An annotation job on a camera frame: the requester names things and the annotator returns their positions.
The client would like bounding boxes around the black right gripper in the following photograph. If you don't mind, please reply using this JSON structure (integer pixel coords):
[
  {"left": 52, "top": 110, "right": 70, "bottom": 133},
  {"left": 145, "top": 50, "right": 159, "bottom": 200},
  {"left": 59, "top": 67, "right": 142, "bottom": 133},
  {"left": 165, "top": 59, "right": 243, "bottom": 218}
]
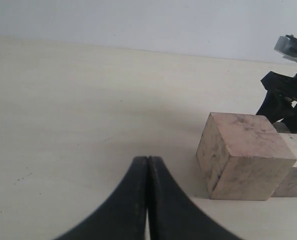
[{"left": 256, "top": 71, "right": 297, "bottom": 134}]

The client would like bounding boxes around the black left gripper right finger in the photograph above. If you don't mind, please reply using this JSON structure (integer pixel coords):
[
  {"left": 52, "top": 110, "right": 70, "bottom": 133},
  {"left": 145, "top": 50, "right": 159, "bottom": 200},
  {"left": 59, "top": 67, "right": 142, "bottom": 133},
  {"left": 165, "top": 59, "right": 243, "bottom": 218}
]
[{"left": 147, "top": 156, "right": 240, "bottom": 240}]

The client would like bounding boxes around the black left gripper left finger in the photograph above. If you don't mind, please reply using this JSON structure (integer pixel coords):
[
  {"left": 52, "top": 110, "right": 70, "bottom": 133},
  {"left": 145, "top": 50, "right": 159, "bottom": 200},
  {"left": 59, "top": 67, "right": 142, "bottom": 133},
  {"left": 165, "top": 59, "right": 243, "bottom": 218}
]
[{"left": 57, "top": 156, "right": 148, "bottom": 240}]

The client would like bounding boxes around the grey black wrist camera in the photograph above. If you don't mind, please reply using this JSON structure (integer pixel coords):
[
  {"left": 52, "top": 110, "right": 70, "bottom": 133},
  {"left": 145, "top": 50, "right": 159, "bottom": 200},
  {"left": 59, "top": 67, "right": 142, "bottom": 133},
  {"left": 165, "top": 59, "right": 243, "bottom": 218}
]
[{"left": 274, "top": 34, "right": 297, "bottom": 63}]

